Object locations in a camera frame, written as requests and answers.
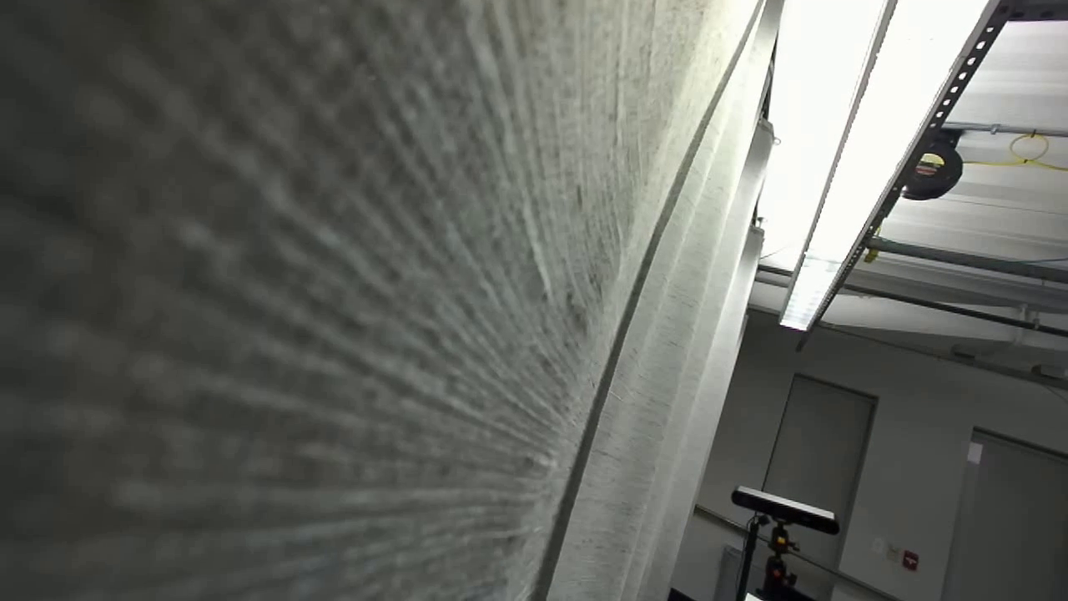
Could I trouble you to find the grey fabric curtain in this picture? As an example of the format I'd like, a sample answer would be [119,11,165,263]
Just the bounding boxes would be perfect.
[0,0,783,601]

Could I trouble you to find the plain grey door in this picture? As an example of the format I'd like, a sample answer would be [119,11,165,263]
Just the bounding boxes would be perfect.
[756,371,882,601]

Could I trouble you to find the bright ceiling light fixture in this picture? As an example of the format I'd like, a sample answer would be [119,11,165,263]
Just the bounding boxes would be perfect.
[756,0,900,276]
[773,0,1000,336]

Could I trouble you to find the grey ceiling conduit pipe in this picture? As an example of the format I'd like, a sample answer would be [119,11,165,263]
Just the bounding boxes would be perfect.
[863,231,1068,289]

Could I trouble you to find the grey door with small note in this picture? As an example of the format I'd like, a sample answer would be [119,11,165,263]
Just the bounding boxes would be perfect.
[941,425,1068,601]

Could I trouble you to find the black bar camera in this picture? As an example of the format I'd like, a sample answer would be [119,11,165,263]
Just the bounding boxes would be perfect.
[727,482,845,539]

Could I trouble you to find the black camera stand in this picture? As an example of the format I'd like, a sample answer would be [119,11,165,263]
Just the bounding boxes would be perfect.
[742,515,817,601]

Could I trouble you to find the perforated metal strut rail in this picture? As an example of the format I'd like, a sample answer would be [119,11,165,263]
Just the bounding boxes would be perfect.
[849,0,1068,266]

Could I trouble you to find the yellow ceiling cable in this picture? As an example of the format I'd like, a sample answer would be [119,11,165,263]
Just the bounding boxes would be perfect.
[975,126,1068,176]

